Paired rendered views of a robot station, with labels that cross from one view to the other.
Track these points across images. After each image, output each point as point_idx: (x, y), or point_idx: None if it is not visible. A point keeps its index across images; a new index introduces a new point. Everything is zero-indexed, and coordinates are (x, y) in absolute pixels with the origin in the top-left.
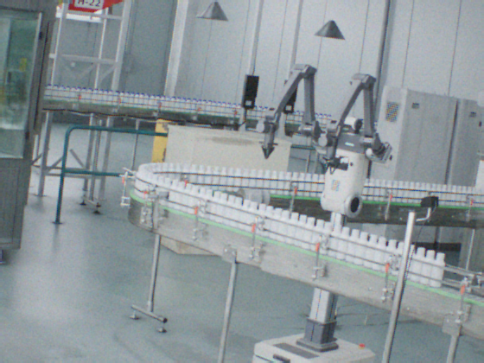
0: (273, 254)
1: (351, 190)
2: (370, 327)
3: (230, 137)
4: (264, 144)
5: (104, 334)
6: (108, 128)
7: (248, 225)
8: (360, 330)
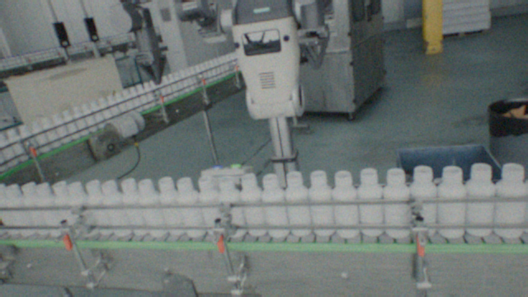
0: (280, 268)
1: (294, 78)
2: (261, 176)
3: (63, 72)
4: (140, 58)
5: None
6: None
7: (194, 228)
8: (259, 184)
